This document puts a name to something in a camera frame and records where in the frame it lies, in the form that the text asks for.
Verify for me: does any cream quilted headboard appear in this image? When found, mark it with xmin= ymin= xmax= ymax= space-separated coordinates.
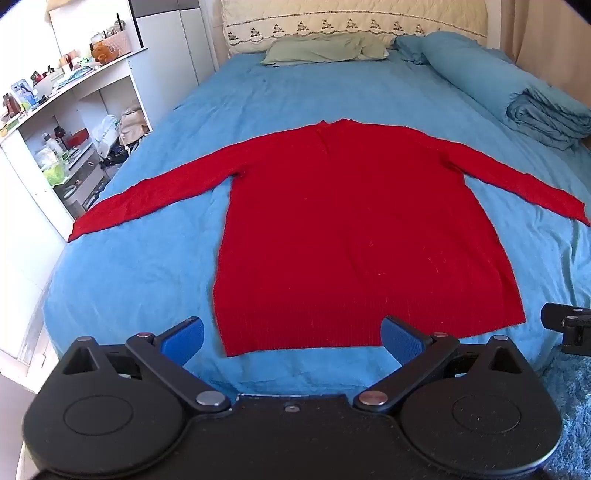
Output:
xmin=221 ymin=0 xmax=490 ymax=58

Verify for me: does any blue shaggy rug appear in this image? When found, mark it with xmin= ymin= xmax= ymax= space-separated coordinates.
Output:
xmin=538 ymin=348 xmax=591 ymax=480

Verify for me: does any white wardrobe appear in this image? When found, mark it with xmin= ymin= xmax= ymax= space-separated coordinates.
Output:
xmin=129 ymin=7 xmax=217 ymax=127

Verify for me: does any bed with blue sheet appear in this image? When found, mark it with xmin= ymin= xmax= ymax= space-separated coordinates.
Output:
xmin=42 ymin=48 xmax=591 ymax=402

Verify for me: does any red sweater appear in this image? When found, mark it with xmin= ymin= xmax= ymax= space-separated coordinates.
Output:
xmin=68 ymin=119 xmax=591 ymax=357

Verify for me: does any white shelf unit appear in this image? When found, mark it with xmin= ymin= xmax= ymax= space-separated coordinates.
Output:
xmin=0 ymin=46 xmax=153 ymax=241

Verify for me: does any green plastic bag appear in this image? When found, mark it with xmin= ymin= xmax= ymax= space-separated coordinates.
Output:
xmin=41 ymin=157 xmax=71 ymax=186

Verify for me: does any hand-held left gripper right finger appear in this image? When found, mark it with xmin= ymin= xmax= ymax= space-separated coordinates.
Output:
xmin=353 ymin=315 xmax=532 ymax=411

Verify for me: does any beige cloth bundle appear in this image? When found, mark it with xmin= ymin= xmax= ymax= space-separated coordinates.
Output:
xmin=117 ymin=106 xmax=151 ymax=149

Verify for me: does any beige curtain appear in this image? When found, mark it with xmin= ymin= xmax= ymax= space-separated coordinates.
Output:
xmin=508 ymin=0 xmax=591 ymax=109

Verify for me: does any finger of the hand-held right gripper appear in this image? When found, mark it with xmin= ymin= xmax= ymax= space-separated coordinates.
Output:
xmin=541 ymin=302 xmax=591 ymax=356

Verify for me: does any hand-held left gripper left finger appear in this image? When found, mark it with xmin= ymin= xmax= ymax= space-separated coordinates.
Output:
xmin=55 ymin=316 xmax=230 ymax=414

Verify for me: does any green pillow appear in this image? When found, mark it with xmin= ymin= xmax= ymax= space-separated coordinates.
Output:
xmin=261 ymin=32 xmax=390 ymax=66

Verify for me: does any blue bottle package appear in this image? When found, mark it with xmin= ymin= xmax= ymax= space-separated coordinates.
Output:
xmin=10 ymin=79 xmax=38 ymax=108

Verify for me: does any blue folded duvet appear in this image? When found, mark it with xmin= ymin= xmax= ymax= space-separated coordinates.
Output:
xmin=392 ymin=31 xmax=591 ymax=151

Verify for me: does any woven basket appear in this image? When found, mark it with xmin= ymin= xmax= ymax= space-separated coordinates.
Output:
xmin=102 ymin=31 xmax=133 ymax=56

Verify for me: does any white plastic bag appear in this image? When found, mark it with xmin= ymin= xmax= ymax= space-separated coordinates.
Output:
xmin=90 ymin=114 xmax=121 ymax=149

